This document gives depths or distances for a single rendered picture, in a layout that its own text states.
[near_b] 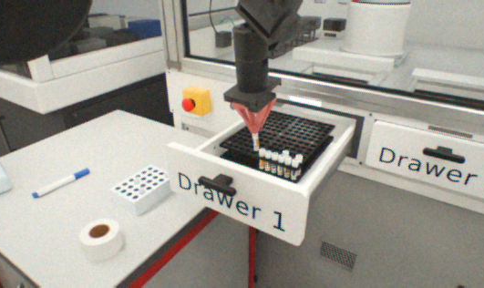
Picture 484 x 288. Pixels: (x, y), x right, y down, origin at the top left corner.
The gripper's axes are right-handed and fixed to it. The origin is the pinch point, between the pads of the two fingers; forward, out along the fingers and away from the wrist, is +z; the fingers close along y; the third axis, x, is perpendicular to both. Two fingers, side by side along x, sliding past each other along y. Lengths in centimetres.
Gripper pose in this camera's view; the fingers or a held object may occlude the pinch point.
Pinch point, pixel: (255, 128)
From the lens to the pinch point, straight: 63.8
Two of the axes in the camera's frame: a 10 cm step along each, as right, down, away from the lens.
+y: 5.6, -5.2, 6.4
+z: 0.7, 8.0, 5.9
